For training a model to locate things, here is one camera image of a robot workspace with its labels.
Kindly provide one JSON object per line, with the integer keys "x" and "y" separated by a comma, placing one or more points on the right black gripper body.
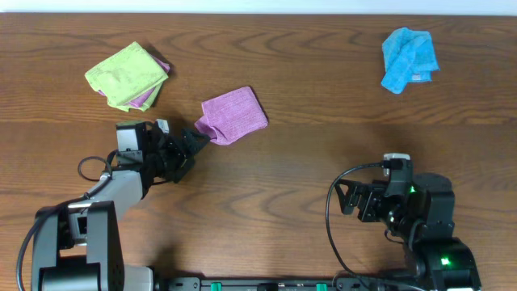
{"x": 391, "y": 210}

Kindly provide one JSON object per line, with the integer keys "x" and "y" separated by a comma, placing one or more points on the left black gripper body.
{"x": 180, "y": 153}

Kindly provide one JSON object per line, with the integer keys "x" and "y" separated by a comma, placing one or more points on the purple microfiber cloth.
{"x": 231, "y": 116}

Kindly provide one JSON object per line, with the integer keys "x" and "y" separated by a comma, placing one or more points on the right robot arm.
{"x": 417, "y": 210}

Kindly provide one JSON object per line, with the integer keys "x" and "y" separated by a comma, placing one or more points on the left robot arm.
{"x": 76, "y": 244}

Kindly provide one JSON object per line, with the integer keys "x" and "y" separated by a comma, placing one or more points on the purple cloth under green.
{"x": 146, "y": 100}

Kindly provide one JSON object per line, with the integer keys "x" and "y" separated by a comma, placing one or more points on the green folded cloth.
{"x": 126, "y": 75}

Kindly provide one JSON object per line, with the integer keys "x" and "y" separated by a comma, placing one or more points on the blue crumpled cloth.
{"x": 409, "y": 57}

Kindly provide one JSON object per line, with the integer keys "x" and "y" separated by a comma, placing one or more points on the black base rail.
{"x": 198, "y": 284}

